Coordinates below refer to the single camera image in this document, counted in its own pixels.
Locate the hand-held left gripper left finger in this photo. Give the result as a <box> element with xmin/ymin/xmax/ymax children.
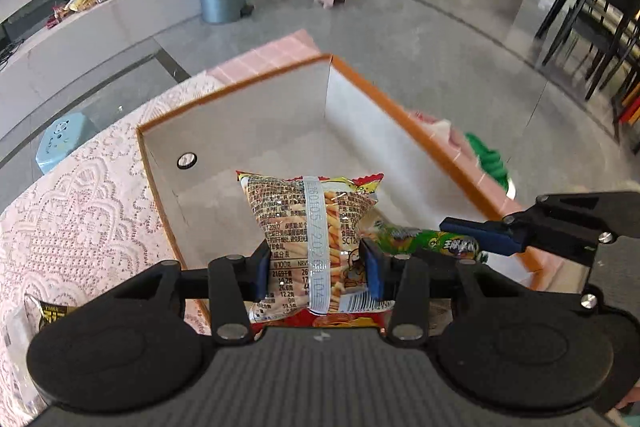
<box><xmin>100</xmin><ymin>238</ymin><xmax>273</xmax><ymax>346</ymax></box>

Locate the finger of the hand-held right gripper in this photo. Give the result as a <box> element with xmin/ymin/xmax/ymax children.
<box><xmin>440</xmin><ymin>191</ymin><xmax>640</xmax><ymax>314</ymax></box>

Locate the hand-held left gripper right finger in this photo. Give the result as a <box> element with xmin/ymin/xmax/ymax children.
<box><xmin>359</xmin><ymin>237</ymin><xmax>536</xmax><ymax>346</ymax></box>

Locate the green stick snack packet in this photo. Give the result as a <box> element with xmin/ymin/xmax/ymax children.
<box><xmin>372</xmin><ymin>222</ymin><xmax>488</xmax><ymax>264</ymax></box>

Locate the fries print snack packet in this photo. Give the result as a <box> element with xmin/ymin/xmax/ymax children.
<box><xmin>236</xmin><ymin>170</ymin><xmax>398</xmax><ymax>340</ymax></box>

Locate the orange cardboard box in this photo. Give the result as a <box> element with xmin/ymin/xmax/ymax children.
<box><xmin>136</xmin><ymin>53</ymin><xmax>593</xmax><ymax>338</ymax></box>

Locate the black and gold snack packet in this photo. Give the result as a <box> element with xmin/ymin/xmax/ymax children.
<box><xmin>22</xmin><ymin>294</ymin><xmax>76</xmax><ymax>338</ymax></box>

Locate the green ribbed object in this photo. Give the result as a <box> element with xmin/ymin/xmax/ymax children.
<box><xmin>465</xmin><ymin>132</ymin><xmax>516</xmax><ymax>188</ymax></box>

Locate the red and yellow chair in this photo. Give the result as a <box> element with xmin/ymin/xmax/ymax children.
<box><xmin>612</xmin><ymin>77</ymin><xmax>640</xmax><ymax>142</ymax></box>

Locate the light blue stool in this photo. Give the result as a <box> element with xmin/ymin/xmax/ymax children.
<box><xmin>37</xmin><ymin>112</ymin><xmax>93</xmax><ymax>175</ymax></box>

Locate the white marble television console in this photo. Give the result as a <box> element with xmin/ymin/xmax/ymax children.
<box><xmin>0</xmin><ymin>0</ymin><xmax>206</xmax><ymax>128</ymax></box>

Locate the pile of snack packets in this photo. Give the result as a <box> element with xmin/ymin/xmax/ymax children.
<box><xmin>47</xmin><ymin>0</ymin><xmax>98</xmax><ymax>28</ymax></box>

